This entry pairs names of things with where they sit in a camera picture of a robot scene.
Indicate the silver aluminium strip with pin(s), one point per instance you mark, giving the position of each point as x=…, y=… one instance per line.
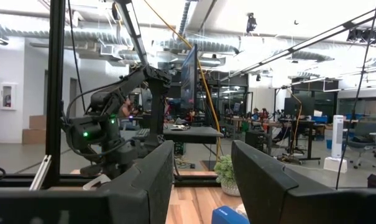
x=40, y=172

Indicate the black ceiling spotlights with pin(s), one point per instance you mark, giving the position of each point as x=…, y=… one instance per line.
x=364, y=35

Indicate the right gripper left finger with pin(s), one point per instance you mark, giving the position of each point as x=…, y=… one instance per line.
x=128, y=202

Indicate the white tower fan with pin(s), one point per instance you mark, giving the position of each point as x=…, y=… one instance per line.
x=337, y=137

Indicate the black computer monitor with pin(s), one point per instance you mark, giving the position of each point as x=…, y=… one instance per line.
x=189, y=81

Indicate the black aluminium table frame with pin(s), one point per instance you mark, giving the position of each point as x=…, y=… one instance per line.
x=55, y=93

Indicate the green potted succulent plant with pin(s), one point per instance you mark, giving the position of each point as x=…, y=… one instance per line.
x=225, y=169

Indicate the grey office chair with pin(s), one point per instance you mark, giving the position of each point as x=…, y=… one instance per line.
x=363, y=130

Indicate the black cabinet box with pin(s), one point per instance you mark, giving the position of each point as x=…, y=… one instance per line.
x=255, y=140

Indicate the blue game controller box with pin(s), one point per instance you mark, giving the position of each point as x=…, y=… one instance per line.
x=226, y=216

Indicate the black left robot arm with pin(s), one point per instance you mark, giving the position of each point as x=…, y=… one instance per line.
x=156, y=102

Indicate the large cardboard box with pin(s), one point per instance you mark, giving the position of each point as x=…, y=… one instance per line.
x=34, y=137

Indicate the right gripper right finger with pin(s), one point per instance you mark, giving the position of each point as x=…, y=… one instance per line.
x=299, y=205

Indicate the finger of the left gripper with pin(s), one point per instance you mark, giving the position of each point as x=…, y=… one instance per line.
x=89, y=170

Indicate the white fire extinguisher cabinet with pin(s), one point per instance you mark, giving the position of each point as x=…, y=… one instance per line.
x=8, y=96

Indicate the black keyboard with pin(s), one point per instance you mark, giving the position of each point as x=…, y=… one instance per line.
x=141, y=133

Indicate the small cardboard box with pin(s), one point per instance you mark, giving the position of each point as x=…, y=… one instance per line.
x=38, y=122

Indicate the black ceiling light rail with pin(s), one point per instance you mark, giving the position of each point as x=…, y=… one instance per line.
x=315, y=39

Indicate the person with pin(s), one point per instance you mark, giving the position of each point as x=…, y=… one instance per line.
x=255, y=114
x=125, y=110

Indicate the black standing desk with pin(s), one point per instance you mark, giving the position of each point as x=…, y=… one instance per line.
x=299, y=122

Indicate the black ceiling camera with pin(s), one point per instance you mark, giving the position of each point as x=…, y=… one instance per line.
x=251, y=23

